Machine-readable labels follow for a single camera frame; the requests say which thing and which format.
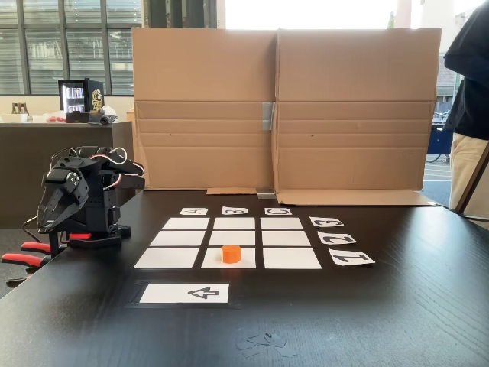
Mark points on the orange round token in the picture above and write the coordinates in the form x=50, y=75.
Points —
x=230, y=255

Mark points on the white grid square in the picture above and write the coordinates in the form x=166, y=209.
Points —
x=282, y=223
x=186, y=223
x=210, y=262
x=232, y=237
x=234, y=223
x=286, y=238
x=292, y=258

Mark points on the dark counter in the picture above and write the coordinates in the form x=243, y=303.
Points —
x=23, y=172

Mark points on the red black clamp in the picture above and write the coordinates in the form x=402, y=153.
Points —
x=28, y=260

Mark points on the white container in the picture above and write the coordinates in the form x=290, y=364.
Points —
x=42, y=118

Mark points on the white tray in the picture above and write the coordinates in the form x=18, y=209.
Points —
x=13, y=118

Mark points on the brown bottle pack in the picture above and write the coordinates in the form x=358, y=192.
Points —
x=20, y=108

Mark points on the black mini fridge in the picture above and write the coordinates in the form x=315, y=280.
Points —
x=95, y=95

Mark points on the letter A paper label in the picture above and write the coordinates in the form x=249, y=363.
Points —
x=183, y=211

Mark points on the white arrow paper sheet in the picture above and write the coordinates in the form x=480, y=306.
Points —
x=164, y=293

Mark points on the letter B paper label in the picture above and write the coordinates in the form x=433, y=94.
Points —
x=225, y=210

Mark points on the brown cardboard panel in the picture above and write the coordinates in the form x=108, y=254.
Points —
x=202, y=76
x=355, y=76

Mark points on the grey tape strip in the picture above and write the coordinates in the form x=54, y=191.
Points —
x=268, y=116
x=265, y=194

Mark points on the letter C paper label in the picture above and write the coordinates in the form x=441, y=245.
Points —
x=268, y=211

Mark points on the number 3 paper label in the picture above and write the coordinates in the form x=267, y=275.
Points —
x=315, y=221

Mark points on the number 2 paper label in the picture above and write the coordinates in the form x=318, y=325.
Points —
x=324, y=241

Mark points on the number 1 paper label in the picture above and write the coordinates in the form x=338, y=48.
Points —
x=336, y=262

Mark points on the blue object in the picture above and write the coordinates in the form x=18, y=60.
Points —
x=439, y=137

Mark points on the wooden board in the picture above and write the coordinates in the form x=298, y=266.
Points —
x=472, y=183

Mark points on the person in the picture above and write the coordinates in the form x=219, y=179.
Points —
x=470, y=114

